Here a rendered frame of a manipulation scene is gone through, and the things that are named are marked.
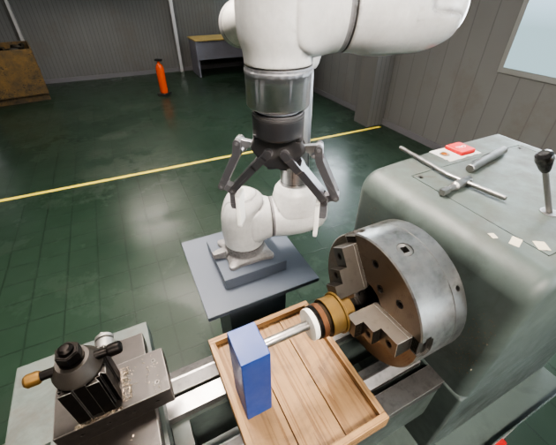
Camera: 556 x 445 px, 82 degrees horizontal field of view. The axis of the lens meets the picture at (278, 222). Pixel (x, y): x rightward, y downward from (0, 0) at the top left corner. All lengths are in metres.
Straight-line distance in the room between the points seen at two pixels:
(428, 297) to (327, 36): 0.48
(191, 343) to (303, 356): 1.21
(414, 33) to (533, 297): 0.49
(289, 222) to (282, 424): 0.63
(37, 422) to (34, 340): 1.52
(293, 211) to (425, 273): 0.58
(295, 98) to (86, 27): 7.99
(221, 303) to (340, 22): 0.97
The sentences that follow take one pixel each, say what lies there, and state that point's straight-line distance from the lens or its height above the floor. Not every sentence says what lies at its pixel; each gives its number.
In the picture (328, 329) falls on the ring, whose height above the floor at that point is 1.09.
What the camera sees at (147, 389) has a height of 1.02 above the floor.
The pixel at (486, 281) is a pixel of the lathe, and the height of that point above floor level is 1.20.
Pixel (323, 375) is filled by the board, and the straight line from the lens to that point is 0.88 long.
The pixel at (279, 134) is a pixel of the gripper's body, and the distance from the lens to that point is 0.45.
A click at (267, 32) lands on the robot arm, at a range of 0.41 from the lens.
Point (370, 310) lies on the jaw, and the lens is 0.73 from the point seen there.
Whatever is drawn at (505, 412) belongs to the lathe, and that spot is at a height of 0.54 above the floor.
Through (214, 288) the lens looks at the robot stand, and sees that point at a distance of 1.24.
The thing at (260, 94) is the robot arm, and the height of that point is 1.55.
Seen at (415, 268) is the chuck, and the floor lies 1.22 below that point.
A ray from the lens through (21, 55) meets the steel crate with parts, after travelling 7.08.
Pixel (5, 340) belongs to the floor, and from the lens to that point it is 2.53.
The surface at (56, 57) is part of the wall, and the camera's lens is 8.47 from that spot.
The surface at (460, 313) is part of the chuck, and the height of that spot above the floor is 1.14.
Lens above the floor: 1.66
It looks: 37 degrees down
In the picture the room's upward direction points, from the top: straight up
